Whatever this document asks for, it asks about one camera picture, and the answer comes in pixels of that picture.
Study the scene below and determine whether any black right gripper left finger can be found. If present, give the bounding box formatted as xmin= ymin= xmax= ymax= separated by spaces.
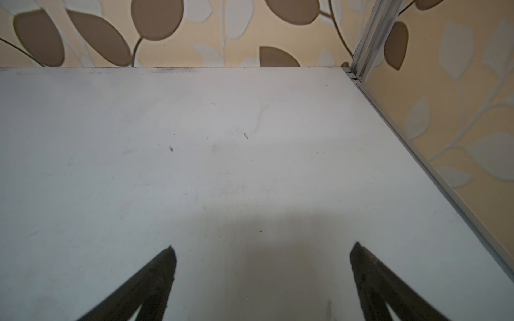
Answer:
xmin=80 ymin=247 xmax=177 ymax=320

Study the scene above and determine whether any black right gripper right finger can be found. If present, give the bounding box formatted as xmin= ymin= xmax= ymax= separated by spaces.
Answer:
xmin=349 ymin=242 xmax=448 ymax=320

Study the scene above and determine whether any aluminium frame corner post right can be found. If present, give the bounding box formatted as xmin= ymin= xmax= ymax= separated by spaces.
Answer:
xmin=349 ymin=0 xmax=404 ymax=83

